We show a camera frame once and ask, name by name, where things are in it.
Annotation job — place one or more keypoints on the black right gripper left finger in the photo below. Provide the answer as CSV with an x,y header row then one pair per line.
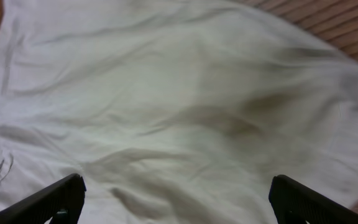
x,y
61,202

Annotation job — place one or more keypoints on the beige khaki shorts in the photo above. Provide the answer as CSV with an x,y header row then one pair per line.
x,y
172,111

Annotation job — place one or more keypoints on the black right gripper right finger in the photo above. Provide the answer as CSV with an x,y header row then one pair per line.
x,y
294,203

